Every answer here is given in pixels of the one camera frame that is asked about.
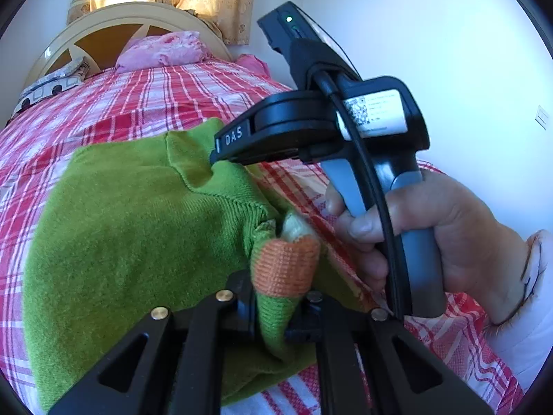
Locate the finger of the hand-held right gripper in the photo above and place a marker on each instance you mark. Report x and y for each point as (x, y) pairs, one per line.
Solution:
(233, 147)

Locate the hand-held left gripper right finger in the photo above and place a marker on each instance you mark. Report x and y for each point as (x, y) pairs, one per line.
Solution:
(302, 324)

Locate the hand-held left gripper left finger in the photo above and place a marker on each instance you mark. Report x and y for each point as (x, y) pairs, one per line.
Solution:
(242, 311)

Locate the green orange striped knit sweater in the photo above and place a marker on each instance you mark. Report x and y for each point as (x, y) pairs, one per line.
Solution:
(129, 224)

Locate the person's right forearm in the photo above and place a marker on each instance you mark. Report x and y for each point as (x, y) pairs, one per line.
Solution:
(531, 333)

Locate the person's right hand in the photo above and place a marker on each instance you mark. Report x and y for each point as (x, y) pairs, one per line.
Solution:
(466, 233)

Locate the small pink cloth bundle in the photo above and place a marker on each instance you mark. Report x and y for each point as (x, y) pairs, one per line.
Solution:
(252, 64)

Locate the red plaid bed sheet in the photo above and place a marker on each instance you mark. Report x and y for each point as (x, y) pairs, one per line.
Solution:
(129, 95)

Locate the pink pillow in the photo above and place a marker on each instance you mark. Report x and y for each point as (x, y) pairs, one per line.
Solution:
(164, 49)

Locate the yellow window curtain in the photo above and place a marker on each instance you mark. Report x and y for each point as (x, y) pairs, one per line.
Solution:
(224, 0)

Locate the cream and brown headboard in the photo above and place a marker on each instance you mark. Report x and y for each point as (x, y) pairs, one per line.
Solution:
(108, 45)

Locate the white patterned pillow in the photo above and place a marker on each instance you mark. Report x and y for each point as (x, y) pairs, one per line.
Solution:
(47, 84)

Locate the white wall switch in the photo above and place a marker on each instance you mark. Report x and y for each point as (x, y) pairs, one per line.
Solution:
(542, 117)

